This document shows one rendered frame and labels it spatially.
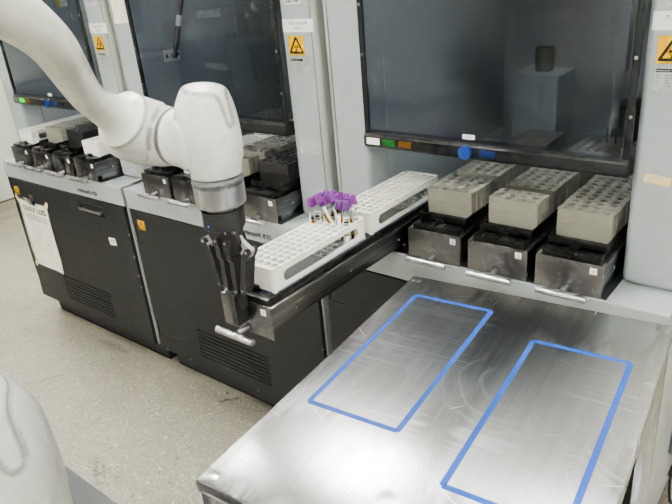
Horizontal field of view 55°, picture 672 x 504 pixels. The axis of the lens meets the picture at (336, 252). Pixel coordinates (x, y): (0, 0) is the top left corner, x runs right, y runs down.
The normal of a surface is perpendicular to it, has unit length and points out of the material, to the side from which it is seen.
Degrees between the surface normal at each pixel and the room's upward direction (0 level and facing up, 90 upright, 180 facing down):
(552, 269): 90
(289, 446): 0
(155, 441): 0
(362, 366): 0
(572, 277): 90
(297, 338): 90
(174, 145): 89
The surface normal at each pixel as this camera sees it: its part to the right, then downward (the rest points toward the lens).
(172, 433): -0.08, -0.91
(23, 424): 0.91, -0.33
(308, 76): -0.62, 0.37
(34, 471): 0.93, -0.06
